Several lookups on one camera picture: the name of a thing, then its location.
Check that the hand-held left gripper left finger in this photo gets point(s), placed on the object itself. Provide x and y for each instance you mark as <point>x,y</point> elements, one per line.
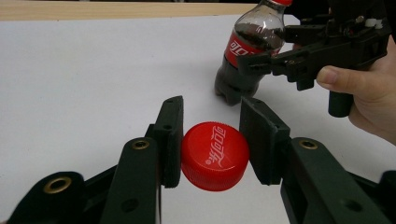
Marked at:
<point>140,174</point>

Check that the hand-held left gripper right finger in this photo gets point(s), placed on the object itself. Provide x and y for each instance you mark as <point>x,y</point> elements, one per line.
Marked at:
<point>314,174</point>

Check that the cola bottle with red label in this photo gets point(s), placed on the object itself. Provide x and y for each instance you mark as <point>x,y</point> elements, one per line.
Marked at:
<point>249,43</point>

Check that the red bottle cap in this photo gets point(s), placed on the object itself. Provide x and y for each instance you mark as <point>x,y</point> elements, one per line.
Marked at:
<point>214,155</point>

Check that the white table sheet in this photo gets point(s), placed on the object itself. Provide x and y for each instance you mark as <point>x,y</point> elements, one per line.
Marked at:
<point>77,77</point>

